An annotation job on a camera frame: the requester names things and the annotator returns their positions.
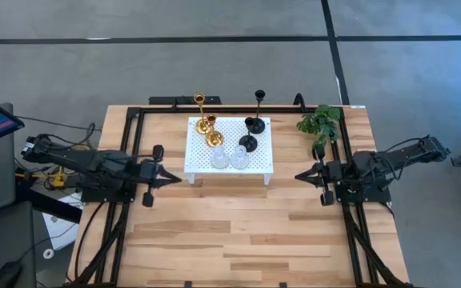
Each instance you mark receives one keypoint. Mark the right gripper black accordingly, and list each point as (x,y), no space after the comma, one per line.
(327,176)

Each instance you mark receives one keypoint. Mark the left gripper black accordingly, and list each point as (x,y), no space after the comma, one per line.
(148,176)

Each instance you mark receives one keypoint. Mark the clear glass candlestick holder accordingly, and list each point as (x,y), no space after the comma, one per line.
(239,158)
(219,158)

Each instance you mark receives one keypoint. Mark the short gold candlestick holder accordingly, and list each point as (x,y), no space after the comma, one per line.
(214,139)

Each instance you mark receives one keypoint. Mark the tall gold candlestick holder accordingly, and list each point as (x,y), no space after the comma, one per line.
(201,128)

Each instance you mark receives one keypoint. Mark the short black candlestick holder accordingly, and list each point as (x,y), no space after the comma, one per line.
(248,143)

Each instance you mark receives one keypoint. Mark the tall black candlestick holder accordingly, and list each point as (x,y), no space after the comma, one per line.
(258,126)

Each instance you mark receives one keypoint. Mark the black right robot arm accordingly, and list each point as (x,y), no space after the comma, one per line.
(382,164)

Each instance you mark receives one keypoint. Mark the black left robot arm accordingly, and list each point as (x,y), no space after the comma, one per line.
(94,164)

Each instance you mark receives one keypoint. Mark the white perforated metal shelf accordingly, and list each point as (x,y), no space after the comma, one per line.
(262,160)

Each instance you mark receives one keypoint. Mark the green artificial plant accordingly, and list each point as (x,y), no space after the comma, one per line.
(320,124)

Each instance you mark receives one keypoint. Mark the white label sticker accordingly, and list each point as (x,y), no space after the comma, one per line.
(357,106)

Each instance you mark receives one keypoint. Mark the white paper sheet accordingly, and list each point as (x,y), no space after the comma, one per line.
(58,228)

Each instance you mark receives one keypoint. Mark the white tape roll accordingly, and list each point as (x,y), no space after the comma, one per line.
(49,253)

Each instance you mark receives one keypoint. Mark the dark office desk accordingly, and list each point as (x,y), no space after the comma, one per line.
(6,240)

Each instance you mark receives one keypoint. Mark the black computer mouse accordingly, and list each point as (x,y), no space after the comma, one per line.
(6,276)

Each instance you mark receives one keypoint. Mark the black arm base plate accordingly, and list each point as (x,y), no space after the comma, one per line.
(102,197)
(374,197)

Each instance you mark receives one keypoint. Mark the black aluminium frame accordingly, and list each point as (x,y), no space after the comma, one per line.
(230,109)

